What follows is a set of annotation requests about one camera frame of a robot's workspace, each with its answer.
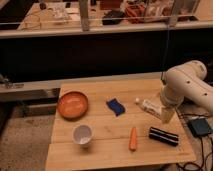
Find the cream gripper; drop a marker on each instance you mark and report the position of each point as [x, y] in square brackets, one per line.
[167, 114]

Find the orange ceramic bowl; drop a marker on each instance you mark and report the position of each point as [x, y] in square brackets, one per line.
[72, 105]

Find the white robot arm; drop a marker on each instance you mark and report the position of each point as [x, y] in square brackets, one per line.
[187, 81]

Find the black striped eraser block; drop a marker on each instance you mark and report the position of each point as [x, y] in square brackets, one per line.
[163, 136]

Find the dark power box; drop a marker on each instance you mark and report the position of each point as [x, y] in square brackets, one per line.
[199, 127]

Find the orange carrot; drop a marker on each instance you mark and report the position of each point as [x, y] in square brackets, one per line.
[133, 139]

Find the wooden table board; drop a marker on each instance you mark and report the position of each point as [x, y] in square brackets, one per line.
[109, 147]

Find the blue sponge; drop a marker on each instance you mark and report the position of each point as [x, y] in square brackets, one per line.
[115, 106]

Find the white paper cup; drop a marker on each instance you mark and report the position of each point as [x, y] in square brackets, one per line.
[82, 135]

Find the red orange tool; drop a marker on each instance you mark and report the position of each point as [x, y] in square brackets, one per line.
[135, 13]

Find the black bag on bench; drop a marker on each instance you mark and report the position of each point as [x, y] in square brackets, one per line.
[112, 17]

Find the metal frame post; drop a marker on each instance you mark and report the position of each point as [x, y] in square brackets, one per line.
[83, 8]

